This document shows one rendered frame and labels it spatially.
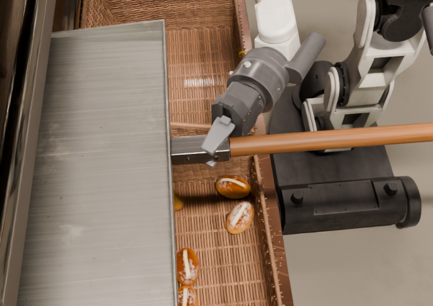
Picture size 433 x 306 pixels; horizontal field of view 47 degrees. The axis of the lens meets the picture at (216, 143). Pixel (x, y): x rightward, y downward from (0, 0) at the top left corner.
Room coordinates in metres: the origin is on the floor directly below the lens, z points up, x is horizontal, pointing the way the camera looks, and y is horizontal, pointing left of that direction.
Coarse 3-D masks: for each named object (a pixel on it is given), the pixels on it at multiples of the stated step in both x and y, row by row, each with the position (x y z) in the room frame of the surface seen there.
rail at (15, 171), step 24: (24, 24) 0.44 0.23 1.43; (24, 48) 0.40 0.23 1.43; (24, 72) 0.37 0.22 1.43; (24, 96) 0.33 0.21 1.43; (24, 120) 0.31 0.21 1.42; (0, 144) 0.27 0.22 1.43; (0, 168) 0.24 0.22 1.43; (0, 192) 0.22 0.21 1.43; (0, 216) 0.19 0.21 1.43; (0, 240) 0.17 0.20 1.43; (0, 264) 0.14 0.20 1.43; (0, 288) 0.12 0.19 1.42
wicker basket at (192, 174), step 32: (256, 160) 0.65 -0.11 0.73; (192, 192) 0.63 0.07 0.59; (256, 192) 0.59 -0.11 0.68; (192, 224) 0.53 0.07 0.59; (224, 224) 0.53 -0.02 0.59; (256, 224) 0.53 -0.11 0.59; (224, 256) 0.44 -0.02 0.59; (256, 256) 0.44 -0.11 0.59; (224, 288) 0.36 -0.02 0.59; (256, 288) 0.36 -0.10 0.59
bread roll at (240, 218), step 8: (240, 208) 0.55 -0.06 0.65; (248, 208) 0.56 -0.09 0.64; (232, 216) 0.53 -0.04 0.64; (240, 216) 0.53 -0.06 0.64; (248, 216) 0.54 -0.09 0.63; (232, 224) 0.51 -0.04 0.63; (240, 224) 0.51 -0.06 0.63; (248, 224) 0.52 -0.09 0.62; (232, 232) 0.50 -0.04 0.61; (240, 232) 0.50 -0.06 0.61
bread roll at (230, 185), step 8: (224, 176) 0.66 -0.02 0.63; (232, 176) 0.66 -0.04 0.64; (216, 184) 0.64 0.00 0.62; (224, 184) 0.63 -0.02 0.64; (232, 184) 0.63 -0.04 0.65; (240, 184) 0.63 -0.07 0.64; (248, 184) 0.64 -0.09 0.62; (224, 192) 0.61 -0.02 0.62; (232, 192) 0.61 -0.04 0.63; (240, 192) 0.61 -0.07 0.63; (248, 192) 0.62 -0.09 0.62
